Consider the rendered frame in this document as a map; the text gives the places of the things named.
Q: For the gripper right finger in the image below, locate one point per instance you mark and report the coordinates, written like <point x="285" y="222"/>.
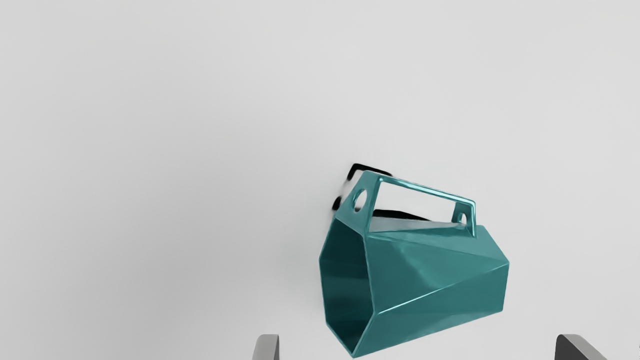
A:
<point x="575" y="350"/>

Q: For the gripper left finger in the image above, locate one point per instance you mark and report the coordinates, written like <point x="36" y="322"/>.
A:
<point x="266" y="349"/>

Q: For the teal faceted mug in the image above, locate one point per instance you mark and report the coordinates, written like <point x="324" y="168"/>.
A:
<point x="425" y="280"/>

